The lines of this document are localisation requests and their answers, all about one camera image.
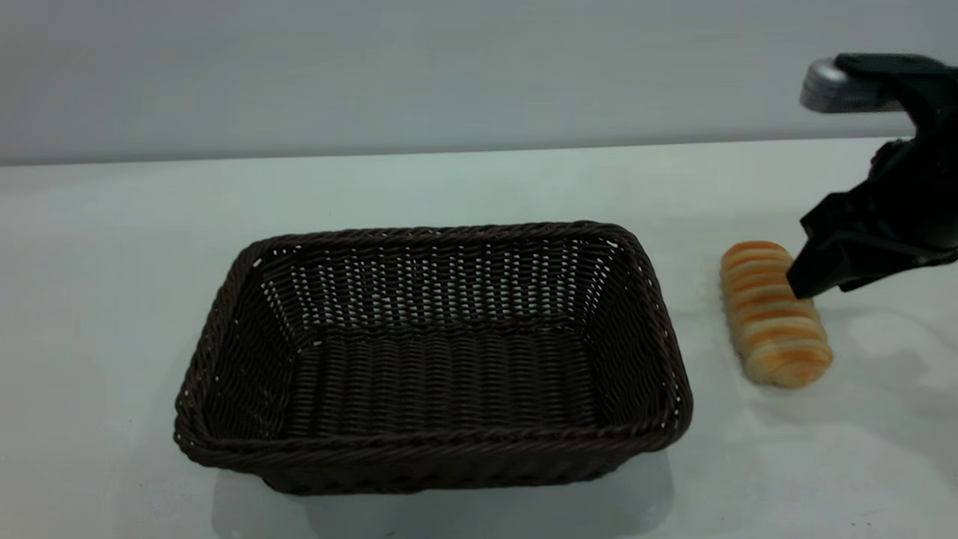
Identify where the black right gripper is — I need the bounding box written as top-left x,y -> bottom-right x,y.
786,126 -> 958,300

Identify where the striped orange bread roll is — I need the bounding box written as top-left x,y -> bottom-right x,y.
720,241 -> 834,389

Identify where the black woven wicker basket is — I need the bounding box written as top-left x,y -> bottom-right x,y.
174,221 -> 694,496

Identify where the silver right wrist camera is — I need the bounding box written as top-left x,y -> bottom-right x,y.
799,58 -> 909,115

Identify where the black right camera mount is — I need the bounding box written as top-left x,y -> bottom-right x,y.
834,52 -> 958,140

